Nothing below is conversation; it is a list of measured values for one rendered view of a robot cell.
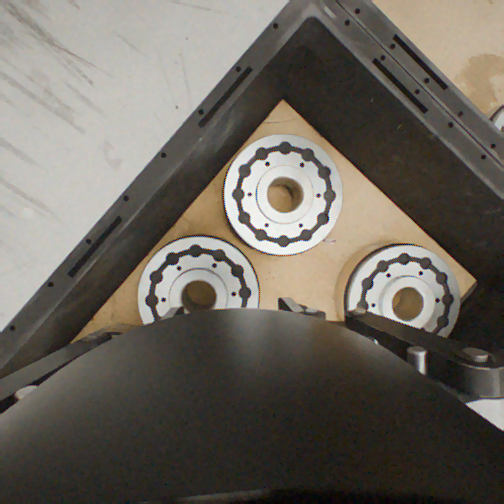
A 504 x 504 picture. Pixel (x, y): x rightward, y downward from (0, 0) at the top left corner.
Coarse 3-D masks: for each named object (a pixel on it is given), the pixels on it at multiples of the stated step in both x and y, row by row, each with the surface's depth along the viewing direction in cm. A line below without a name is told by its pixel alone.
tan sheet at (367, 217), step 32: (288, 128) 27; (288, 192) 27; (352, 192) 28; (192, 224) 27; (224, 224) 27; (352, 224) 28; (384, 224) 28; (256, 256) 27; (288, 256) 28; (320, 256) 28; (352, 256) 28; (448, 256) 29; (128, 288) 27; (192, 288) 27; (288, 288) 28; (320, 288) 28; (96, 320) 27; (128, 320) 27
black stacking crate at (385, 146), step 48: (288, 48) 18; (336, 48) 18; (288, 96) 26; (336, 96) 21; (384, 96) 18; (240, 144) 27; (336, 144) 27; (384, 144) 22; (432, 144) 19; (192, 192) 24; (384, 192) 28; (432, 192) 23; (480, 192) 19; (144, 240) 23; (480, 240) 23; (96, 288) 21; (480, 288) 29; (48, 336) 20; (480, 336) 25
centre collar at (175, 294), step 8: (184, 272) 23; (192, 272) 23; (200, 272) 23; (208, 272) 23; (176, 280) 23; (184, 280) 23; (192, 280) 23; (208, 280) 24; (216, 280) 24; (176, 288) 23; (216, 288) 24; (224, 288) 24; (176, 296) 23; (216, 296) 24; (224, 296) 24; (176, 304) 23; (216, 304) 24; (224, 304) 24
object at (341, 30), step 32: (320, 0) 17; (288, 32) 17; (352, 32) 17; (256, 64) 17; (384, 64) 17; (224, 96) 17; (416, 96) 17; (192, 128) 17; (448, 128) 18; (160, 160) 17; (480, 160) 18; (128, 192) 17; (96, 224) 17; (128, 224) 17; (96, 256) 17; (64, 288) 17; (32, 320) 17; (0, 352) 17
